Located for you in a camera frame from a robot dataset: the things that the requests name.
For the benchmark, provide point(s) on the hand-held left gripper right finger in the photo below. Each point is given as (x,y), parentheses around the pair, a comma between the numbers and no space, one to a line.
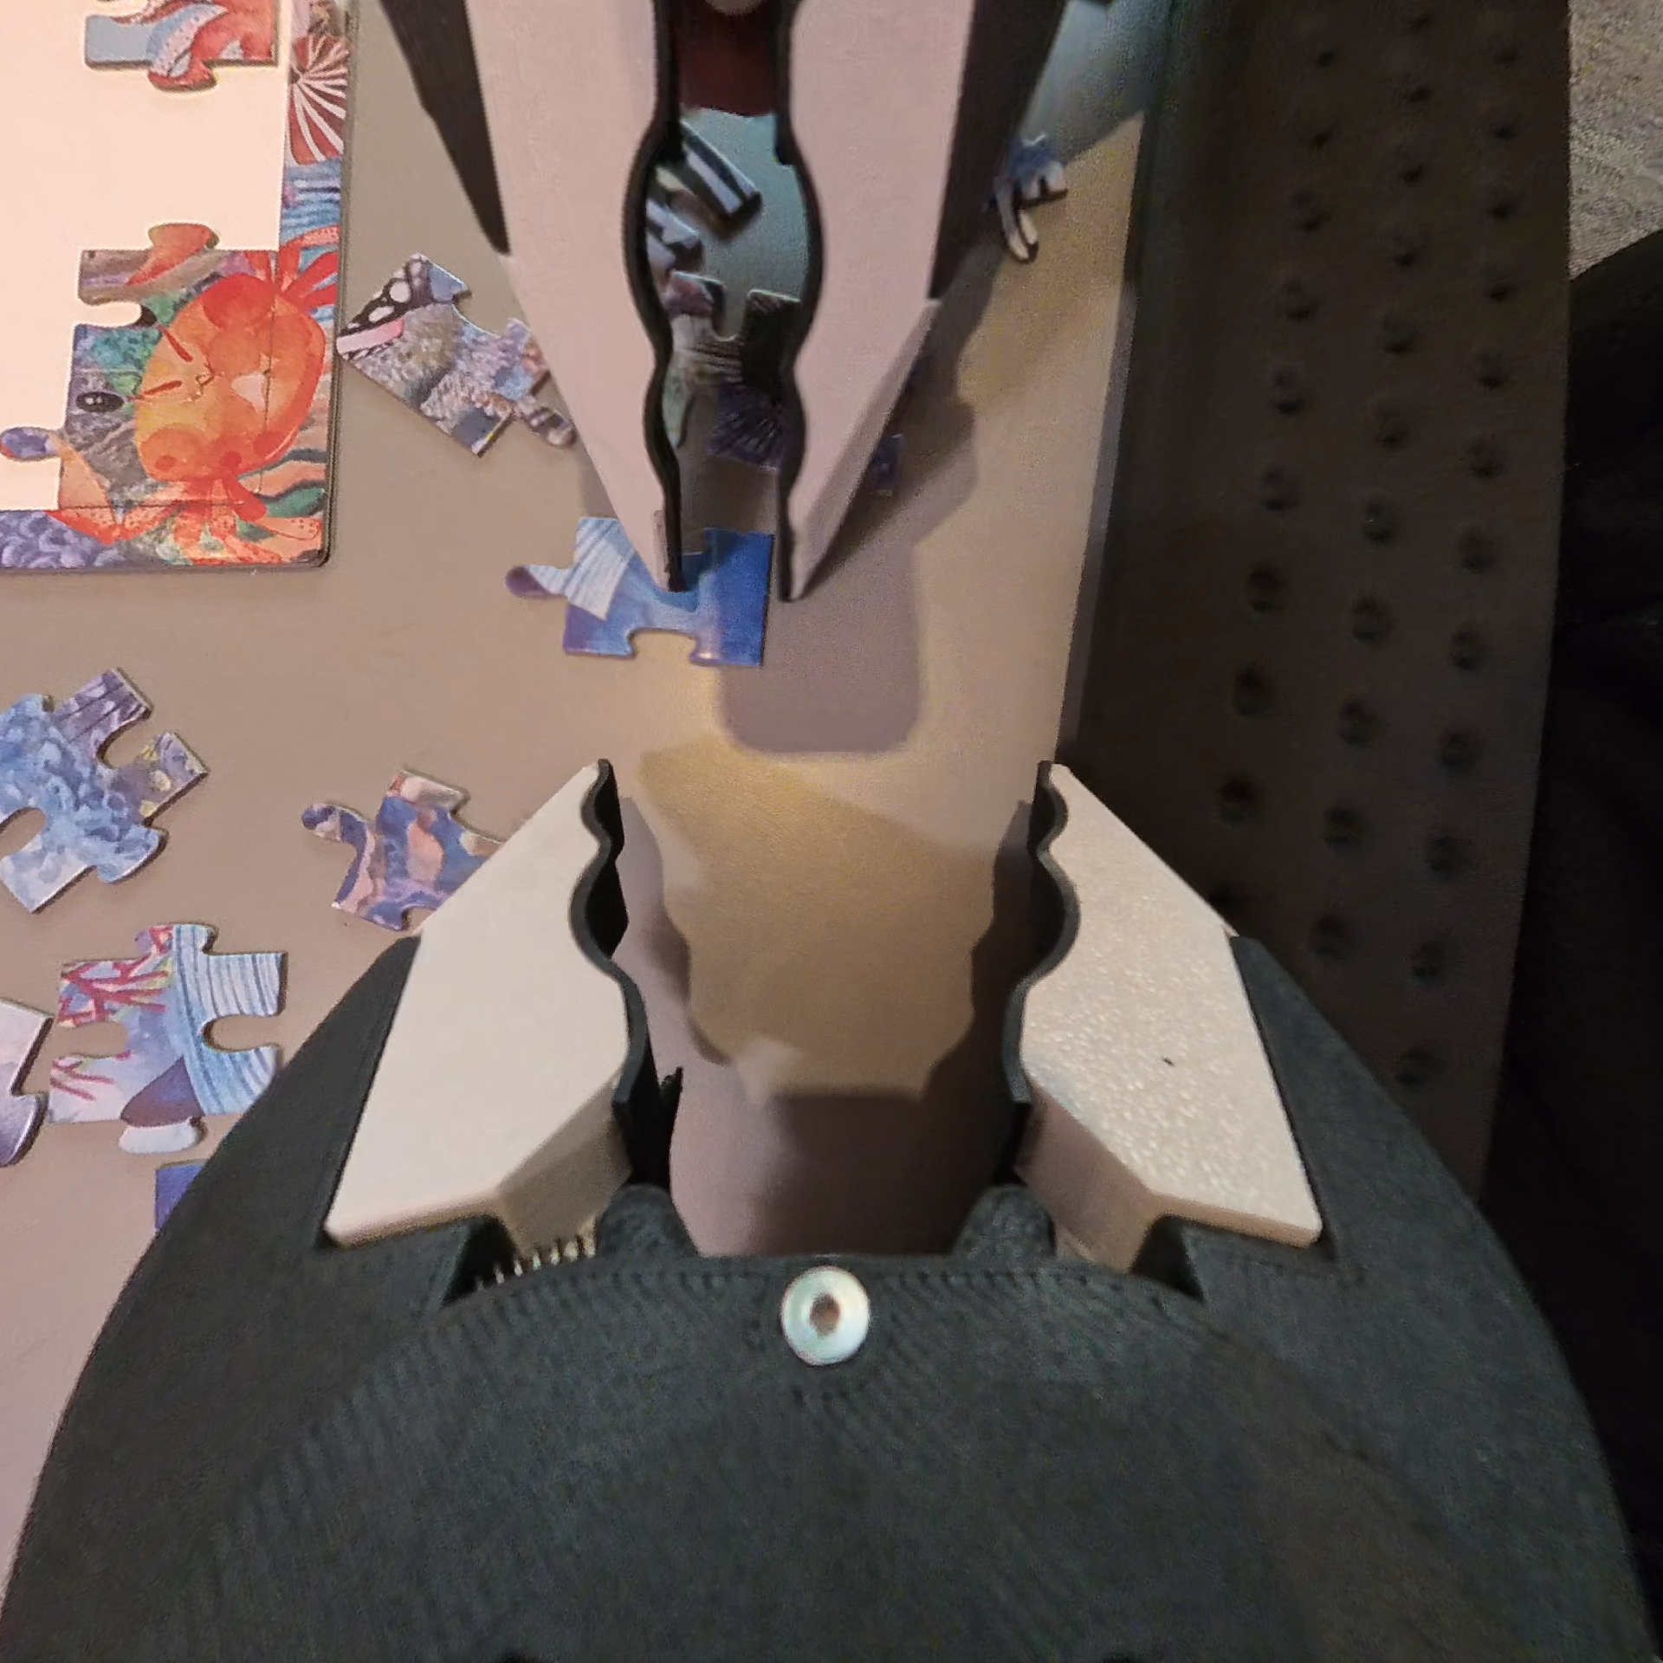
(1169,1064)

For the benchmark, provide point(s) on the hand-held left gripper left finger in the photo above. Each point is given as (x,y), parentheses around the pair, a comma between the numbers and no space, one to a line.
(508,1052)

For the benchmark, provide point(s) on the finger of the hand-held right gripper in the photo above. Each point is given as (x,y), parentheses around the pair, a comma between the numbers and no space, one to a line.
(884,195)
(572,195)

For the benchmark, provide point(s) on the red octopus puzzle piece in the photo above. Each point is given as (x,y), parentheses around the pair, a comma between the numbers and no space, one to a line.
(183,31)

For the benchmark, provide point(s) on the ocean jigsaw puzzle frame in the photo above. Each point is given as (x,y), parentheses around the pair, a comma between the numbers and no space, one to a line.
(131,142)

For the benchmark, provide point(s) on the joined orange crab puzzle pieces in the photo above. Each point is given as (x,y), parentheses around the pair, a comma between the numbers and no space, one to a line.
(197,378)

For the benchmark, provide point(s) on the blue white-striped puzzle piece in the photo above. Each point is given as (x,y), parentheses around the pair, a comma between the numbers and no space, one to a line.
(624,597)

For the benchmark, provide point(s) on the purple blue bubbly puzzle piece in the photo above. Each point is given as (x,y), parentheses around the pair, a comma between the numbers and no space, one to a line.
(93,779)

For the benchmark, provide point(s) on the zebra striped puzzle piece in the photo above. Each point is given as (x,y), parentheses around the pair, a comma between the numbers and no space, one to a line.
(708,181)

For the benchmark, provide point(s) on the lavender zebra-tab puzzle piece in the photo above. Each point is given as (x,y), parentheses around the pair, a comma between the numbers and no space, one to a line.
(1032,195)

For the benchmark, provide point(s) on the black white spotted puzzle piece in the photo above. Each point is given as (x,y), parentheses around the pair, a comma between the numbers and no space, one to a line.
(443,364)

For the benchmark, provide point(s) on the green grey urchin-spine puzzle piece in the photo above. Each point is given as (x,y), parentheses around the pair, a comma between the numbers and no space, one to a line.
(729,351)

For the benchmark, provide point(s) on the purple orange fish puzzle piece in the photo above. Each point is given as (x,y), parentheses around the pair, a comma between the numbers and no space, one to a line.
(404,853)

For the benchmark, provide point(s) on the red coral striped puzzle piece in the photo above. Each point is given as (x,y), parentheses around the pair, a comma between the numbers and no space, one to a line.
(168,1038)

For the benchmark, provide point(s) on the purple white-patch puzzle piece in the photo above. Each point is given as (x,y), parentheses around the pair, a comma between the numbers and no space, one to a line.
(20,1079)

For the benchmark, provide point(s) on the dark perforated panel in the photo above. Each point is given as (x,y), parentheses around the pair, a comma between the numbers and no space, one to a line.
(1326,518)

